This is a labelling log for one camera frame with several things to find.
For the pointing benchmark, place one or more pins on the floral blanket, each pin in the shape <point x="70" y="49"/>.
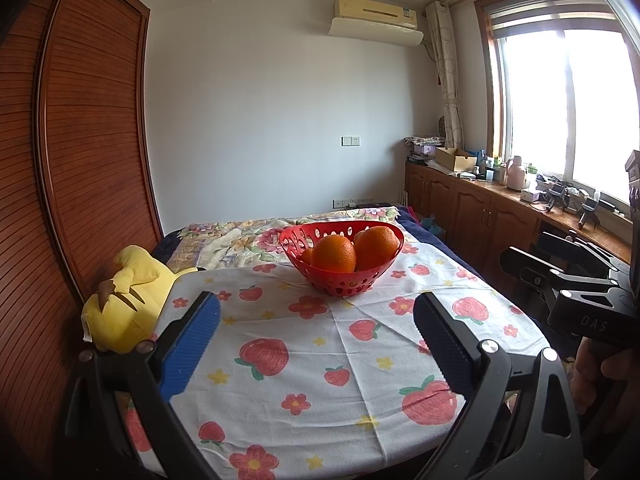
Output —
<point x="225" y="240"/>

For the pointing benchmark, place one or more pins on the white strawberry printed cloth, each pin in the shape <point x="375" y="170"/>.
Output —
<point x="310" y="360"/>

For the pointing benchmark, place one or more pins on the pink thermos jug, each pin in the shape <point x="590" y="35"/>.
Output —
<point x="514" y="175"/>

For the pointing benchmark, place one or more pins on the wall socket strip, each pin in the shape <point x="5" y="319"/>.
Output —
<point x="352" y="202"/>

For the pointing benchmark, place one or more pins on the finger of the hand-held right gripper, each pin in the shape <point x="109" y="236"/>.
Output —
<point x="525" y="270"/>
<point x="565" y="245"/>

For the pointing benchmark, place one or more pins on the large orange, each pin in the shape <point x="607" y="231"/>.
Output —
<point x="335" y="255"/>
<point x="377" y="247"/>

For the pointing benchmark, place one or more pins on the patterned curtain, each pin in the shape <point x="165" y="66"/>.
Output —
<point x="447" y="75"/>

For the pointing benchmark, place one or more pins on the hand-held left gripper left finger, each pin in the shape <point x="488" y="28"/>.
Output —
<point x="192" y="350"/>

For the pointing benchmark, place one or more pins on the white wall switch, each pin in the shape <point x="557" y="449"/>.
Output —
<point x="351" y="140"/>

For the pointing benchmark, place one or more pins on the red perforated plastic basket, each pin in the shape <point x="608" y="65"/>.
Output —
<point x="345" y="282"/>

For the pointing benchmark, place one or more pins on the open cardboard box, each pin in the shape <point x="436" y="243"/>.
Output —
<point x="455" y="160"/>

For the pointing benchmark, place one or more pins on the wall air conditioner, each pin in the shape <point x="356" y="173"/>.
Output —
<point x="375" y="17"/>

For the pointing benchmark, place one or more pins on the small white box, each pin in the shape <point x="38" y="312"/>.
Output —
<point x="529" y="195"/>

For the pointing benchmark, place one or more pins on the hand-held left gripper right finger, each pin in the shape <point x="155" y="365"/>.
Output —
<point x="445" y="345"/>

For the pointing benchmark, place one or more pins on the wooden framed window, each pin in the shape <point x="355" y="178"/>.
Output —
<point x="565" y="100"/>

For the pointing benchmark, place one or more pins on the dark blue bedsheet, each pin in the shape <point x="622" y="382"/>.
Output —
<point x="430" y="232"/>

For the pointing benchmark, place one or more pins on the wooden cabinet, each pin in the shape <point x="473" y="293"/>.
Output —
<point x="475" y="215"/>

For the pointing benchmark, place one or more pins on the person's right hand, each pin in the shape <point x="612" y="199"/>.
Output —
<point x="617" y="375"/>

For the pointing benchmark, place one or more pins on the yellow plush toy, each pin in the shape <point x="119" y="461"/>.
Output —
<point x="125" y="300"/>

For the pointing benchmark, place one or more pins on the small tangerine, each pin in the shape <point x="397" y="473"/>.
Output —
<point x="306" y="256"/>

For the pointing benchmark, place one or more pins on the wooden slatted wardrobe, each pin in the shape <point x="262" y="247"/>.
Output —
<point x="65" y="135"/>

